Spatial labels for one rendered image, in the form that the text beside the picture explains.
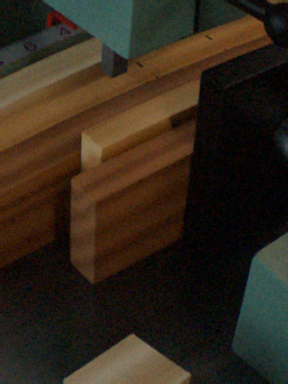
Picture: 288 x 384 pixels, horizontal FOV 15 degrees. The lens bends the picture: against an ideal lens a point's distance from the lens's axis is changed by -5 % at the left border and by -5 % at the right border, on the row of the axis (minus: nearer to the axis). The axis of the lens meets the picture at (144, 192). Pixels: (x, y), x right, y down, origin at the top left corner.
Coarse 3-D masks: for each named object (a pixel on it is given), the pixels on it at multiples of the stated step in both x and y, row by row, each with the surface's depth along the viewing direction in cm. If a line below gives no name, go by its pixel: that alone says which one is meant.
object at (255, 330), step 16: (256, 256) 42; (272, 256) 42; (256, 272) 42; (272, 272) 41; (256, 288) 42; (272, 288) 41; (256, 304) 43; (272, 304) 42; (240, 320) 44; (256, 320) 43; (272, 320) 42; (240, 336) 45; (256, 336) 44; (272, 336) 43; (240, 352) 45; (256, 352) 44; (272, 352) 43; (256, 368) 45; (272, 368) 44
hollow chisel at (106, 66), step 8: (104, 48) 50; (104, 56) 50; (112, 56) 49; (120, 56) 50; (104, 64) 50; (112, 64) 50; (120, 64) 50; (104, 72) 50; (112, 72) 50; (120, 72) 50
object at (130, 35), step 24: (48, 0) 46; (72, 0) 44; (96, 0) 42; (120, 0) 41; (144, 0) 41; (168, 0) 42; (192, 0) 43; (216, 0) 44; (96, 24) 43; (120, 24) 42; (144, 24) 42; (168, 24) 43; (192, 24) 44; (216, 24) 45; (120, 48) 43; (144, 48) 43
